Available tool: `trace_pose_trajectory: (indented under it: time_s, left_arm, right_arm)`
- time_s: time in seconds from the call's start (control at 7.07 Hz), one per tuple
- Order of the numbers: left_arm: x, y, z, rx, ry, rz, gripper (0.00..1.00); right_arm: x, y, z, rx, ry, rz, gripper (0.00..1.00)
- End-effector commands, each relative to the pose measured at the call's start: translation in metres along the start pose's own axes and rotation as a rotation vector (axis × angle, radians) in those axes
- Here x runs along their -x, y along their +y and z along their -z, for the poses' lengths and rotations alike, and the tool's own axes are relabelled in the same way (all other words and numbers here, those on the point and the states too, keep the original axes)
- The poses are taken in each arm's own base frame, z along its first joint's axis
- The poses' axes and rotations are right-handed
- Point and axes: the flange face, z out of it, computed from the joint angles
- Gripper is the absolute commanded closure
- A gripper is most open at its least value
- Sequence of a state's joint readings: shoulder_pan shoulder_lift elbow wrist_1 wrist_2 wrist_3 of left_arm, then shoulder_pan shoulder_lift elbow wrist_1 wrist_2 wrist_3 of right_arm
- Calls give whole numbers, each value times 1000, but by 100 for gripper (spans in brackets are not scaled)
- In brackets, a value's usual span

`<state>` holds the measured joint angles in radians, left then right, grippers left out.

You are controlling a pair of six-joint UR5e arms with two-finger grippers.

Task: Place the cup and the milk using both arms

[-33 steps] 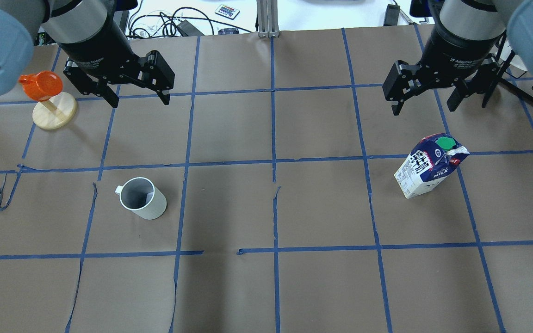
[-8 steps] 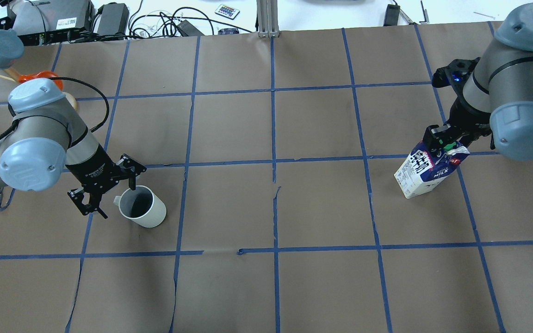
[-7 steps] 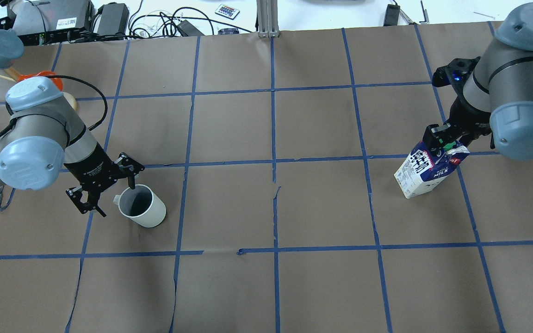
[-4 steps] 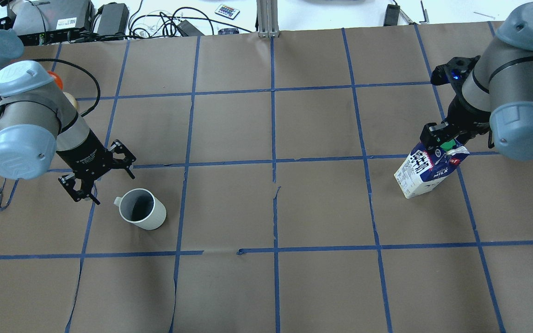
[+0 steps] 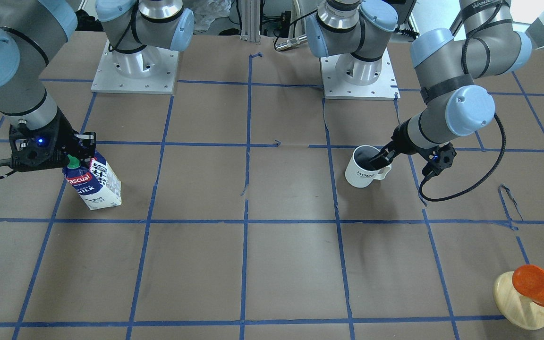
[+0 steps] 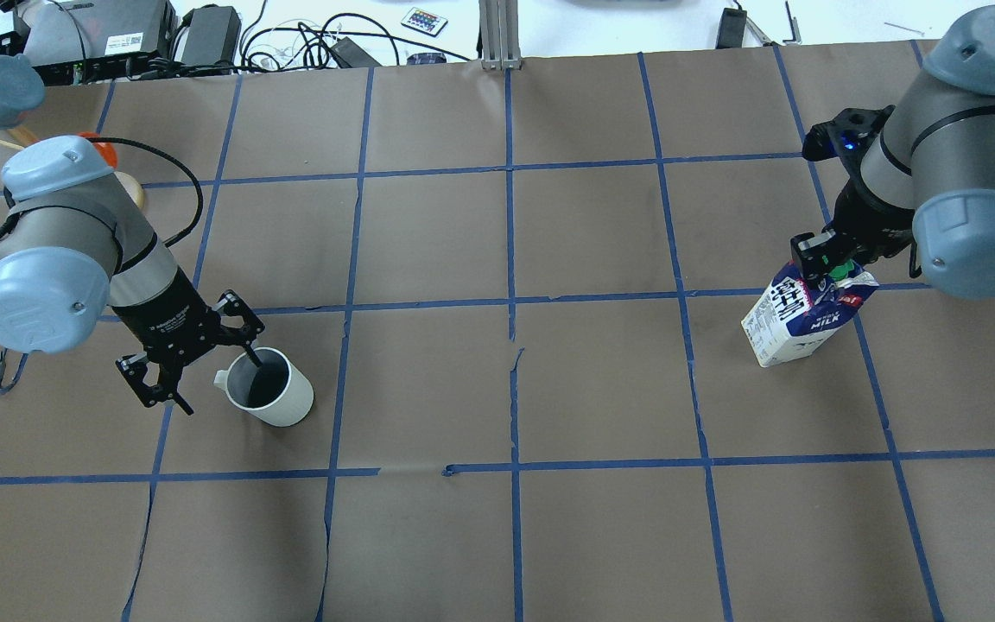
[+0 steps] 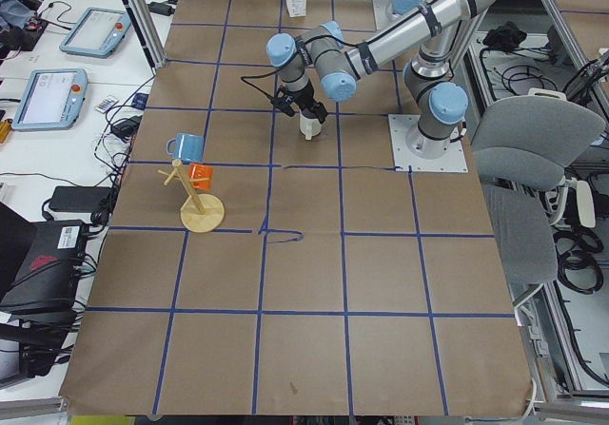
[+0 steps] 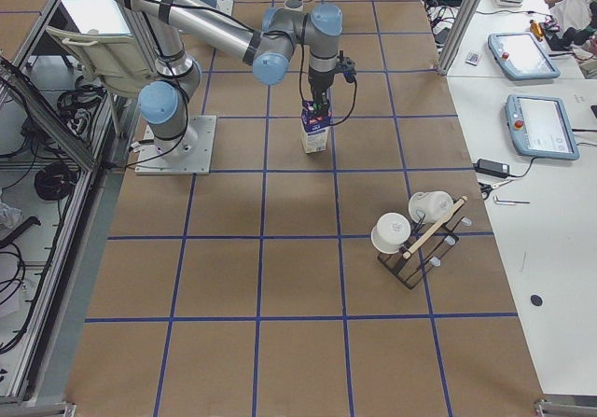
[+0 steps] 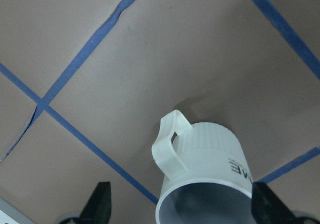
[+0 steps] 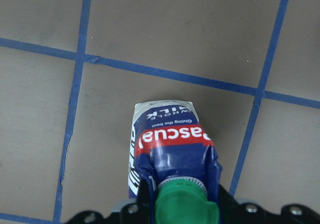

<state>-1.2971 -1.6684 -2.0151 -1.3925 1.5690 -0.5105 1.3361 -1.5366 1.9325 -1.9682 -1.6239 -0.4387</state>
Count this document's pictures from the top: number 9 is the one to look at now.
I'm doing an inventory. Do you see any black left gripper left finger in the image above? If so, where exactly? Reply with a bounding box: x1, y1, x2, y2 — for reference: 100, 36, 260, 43
79, 181, 111, 224

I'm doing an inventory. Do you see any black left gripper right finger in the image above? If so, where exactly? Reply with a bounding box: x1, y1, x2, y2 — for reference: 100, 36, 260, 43
251, 182, 303, 223

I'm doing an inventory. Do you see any white ribbed mug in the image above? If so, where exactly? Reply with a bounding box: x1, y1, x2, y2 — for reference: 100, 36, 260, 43
151, 110, 254, 223

